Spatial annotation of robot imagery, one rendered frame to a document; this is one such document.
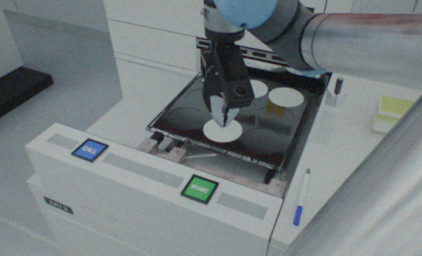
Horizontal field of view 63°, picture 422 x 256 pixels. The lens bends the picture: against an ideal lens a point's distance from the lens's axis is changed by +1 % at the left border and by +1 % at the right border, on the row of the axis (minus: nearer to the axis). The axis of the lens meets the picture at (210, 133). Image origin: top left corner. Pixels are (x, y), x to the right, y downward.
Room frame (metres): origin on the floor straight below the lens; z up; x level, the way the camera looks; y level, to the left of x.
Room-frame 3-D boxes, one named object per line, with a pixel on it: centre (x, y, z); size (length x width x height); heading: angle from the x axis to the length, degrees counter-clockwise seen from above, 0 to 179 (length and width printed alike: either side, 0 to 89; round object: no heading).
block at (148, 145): (0.60, 0.16, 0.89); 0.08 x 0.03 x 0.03; 155
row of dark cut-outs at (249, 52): (0.99, -0.15, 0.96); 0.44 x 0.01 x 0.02; 65
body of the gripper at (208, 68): (0.59, -0.02, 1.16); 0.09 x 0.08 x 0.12; 12
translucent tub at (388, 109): (0.60, -0.40, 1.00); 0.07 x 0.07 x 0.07; 69
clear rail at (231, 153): (0.62, 0.00, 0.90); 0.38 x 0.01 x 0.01; 65
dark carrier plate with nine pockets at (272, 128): (0.79, -0.08, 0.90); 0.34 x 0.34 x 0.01; 65
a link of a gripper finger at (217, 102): (0.58, -0.01, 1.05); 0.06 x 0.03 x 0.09; 12
